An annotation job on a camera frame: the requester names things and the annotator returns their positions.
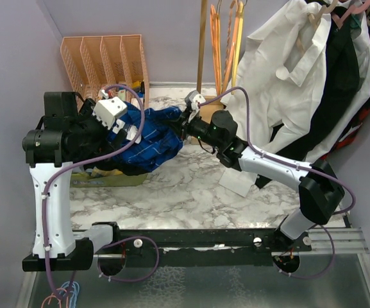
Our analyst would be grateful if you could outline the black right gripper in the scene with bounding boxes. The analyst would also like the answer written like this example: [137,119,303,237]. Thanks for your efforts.
[164,108,223,150]

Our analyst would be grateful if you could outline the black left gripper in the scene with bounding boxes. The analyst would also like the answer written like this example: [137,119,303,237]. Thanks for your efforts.
[71,98,127,159]

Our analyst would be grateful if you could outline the blue plaid shirt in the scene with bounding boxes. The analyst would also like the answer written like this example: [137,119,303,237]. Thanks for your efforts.
[107,106,183,173]

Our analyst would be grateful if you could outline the yellow plastic hanger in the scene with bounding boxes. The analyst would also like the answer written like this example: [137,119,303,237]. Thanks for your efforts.
[231,1,245,87]

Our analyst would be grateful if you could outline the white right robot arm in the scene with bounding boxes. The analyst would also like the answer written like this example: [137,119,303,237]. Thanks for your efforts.
[172,108,344,251]

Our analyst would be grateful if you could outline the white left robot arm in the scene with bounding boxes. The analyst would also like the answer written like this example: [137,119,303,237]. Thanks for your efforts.
[22,92,127,272]

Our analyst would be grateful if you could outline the wooden hanger stand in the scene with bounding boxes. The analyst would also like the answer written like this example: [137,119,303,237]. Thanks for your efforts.
[190,0,227,123]

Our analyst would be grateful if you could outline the white hanging shirt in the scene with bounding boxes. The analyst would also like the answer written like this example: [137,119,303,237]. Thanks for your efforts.
[218,0,370,198]

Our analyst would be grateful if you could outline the orange plastic hanger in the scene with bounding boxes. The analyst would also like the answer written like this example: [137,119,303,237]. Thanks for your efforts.
[210,4,221,95]

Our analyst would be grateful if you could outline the black garment in basket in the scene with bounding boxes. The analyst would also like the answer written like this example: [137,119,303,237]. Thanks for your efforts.
[89,160,148,176]

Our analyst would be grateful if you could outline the green laundry basket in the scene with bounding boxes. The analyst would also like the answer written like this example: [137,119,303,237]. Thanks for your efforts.
[70,167,147,188]

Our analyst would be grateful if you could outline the boxes in organizer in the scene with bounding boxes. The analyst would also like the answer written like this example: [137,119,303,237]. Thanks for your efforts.
[97,81,145,103]

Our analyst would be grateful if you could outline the pink plastic file organizer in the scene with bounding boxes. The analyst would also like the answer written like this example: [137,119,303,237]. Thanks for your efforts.
[60,34,149,108]

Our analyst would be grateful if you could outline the black hanging garment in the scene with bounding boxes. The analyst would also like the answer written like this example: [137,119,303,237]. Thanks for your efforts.
[255,6,370,190]

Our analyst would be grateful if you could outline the pink blue hangers pile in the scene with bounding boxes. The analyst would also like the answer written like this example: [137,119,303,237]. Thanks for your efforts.
[40,281,80,308]

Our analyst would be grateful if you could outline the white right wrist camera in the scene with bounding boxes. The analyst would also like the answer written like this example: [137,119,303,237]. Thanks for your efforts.
[185,90,206,111]

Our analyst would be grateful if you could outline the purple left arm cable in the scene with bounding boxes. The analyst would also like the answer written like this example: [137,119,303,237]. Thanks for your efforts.
[43,83,147,299]

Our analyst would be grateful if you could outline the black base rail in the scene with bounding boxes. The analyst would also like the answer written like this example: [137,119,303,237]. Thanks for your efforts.
[94,228,312,268]

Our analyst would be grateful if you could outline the orange wavy wire hanger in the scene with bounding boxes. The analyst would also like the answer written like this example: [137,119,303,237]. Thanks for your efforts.
[221,1,239,93]

